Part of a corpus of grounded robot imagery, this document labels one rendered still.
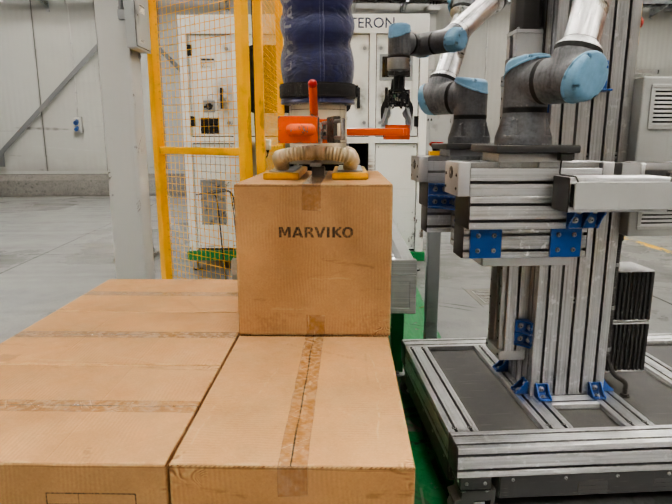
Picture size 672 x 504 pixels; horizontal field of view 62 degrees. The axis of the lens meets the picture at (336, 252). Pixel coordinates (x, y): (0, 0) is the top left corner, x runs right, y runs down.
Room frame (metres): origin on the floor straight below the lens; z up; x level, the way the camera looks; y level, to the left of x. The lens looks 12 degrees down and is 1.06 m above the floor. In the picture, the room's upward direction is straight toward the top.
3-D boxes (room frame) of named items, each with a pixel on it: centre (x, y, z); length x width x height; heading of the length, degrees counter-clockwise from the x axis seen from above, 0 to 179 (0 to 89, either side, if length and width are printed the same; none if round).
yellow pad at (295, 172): (1.71, 0.15, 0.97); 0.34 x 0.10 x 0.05; 179
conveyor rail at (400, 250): (3.22, -0.30, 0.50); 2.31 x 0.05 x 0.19; 179
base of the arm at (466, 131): (2.06, -0.48, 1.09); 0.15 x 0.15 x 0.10
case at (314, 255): (1.70, 0.05, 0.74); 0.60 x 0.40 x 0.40; 179
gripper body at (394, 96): (1.97, -0.21, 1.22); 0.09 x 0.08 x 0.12; 179
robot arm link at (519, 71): (1.56, -0.52, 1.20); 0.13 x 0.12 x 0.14; 30
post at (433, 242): (2.62, -0.47, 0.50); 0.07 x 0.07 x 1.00; 89
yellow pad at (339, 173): (1.70, -0.04, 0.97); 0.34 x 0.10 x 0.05; 179
